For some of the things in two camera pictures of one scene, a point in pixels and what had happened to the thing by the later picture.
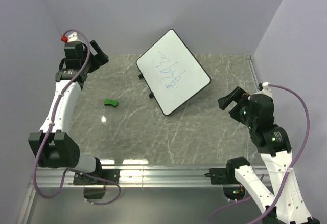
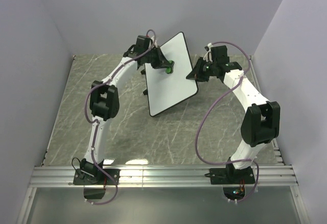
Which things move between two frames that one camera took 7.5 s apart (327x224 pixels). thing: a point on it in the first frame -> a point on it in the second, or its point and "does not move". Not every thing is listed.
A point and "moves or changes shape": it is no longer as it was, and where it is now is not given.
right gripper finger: [237, 111] -> [205, 78]
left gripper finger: [100, 56] -> [163, 60]
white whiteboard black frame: [172, 73] moves or changes shape
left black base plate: [113, 175] does not move
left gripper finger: [93, 63] -> [159, 66]
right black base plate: [222, 176] does not move
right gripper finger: [238, 95] -> [197, 72]
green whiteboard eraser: [107, 102] moves or changes shape
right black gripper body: [248, 117] -> [208, 69]
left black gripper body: [84, 61] -> [152, 58]
